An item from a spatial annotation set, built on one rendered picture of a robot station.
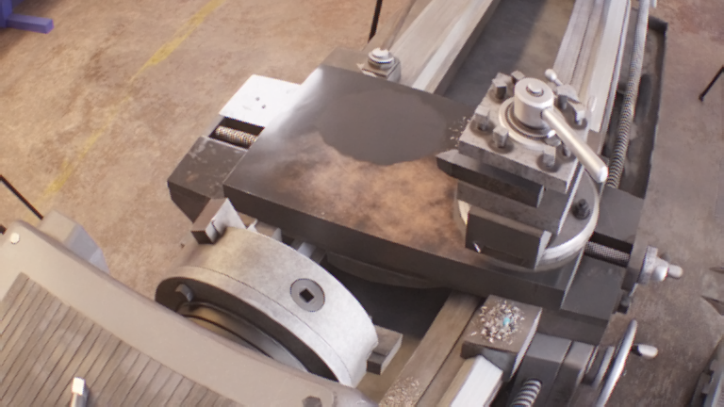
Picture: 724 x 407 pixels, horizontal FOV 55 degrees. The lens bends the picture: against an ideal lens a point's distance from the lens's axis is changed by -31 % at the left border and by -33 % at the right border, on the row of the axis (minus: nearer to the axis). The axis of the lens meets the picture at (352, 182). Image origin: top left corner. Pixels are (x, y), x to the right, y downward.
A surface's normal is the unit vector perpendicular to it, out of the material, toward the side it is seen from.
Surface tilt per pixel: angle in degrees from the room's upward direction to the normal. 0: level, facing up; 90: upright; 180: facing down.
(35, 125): 0
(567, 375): 90
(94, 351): 0
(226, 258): 7
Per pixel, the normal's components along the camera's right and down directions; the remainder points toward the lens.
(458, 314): -0.03, -0.72
